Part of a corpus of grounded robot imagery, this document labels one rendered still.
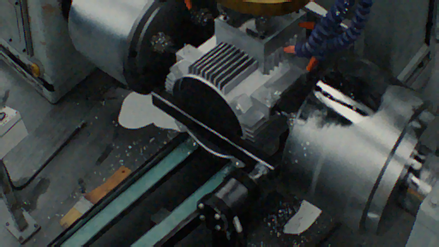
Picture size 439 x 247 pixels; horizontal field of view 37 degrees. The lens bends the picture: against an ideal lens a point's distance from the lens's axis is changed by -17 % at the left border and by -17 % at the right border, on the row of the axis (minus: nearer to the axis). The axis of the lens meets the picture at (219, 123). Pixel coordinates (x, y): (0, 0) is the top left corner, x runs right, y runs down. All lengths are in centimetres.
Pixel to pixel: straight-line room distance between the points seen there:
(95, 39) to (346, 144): 51
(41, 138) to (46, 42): 21
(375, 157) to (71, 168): 68
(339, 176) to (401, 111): 14
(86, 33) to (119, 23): 10
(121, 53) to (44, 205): 36
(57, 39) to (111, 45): 25
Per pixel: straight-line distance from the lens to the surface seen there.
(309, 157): 108
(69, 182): 145
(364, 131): 105
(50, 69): 155
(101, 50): 132
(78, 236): 122
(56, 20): 148
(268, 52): 119
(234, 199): 110
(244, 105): 115
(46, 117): 159
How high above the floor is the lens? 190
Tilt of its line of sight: 47 degrees down
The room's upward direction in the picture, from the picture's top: 2 degrees counter-clockwise
